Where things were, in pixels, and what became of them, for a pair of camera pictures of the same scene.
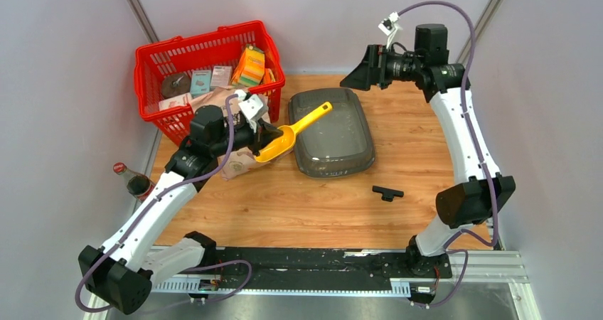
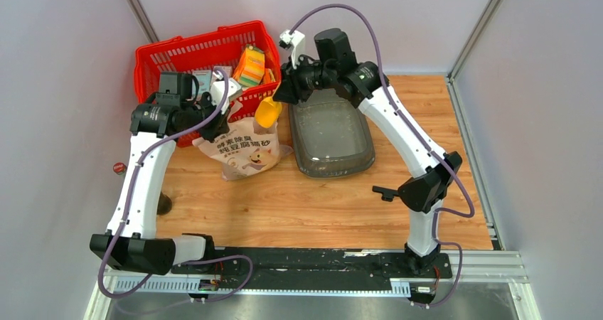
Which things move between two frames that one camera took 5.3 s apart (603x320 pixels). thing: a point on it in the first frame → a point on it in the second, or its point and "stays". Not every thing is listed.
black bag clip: (387, 194) stays
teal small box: (200, 82) stays
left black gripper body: (244, 136) → (205, 110)
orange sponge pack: (250, 67) stays
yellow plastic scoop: (283, 145) → (268, 111)
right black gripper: (371, 72) → (292, 89)
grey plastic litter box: (338, 144) stays
